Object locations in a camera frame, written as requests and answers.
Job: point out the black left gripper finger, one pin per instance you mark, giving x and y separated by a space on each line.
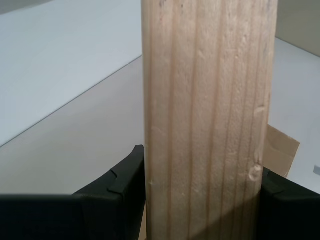
75 217
290 215

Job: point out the light wooden block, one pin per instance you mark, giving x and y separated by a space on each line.
207 112

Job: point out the open brown cardboard box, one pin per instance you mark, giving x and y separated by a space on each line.
280 152

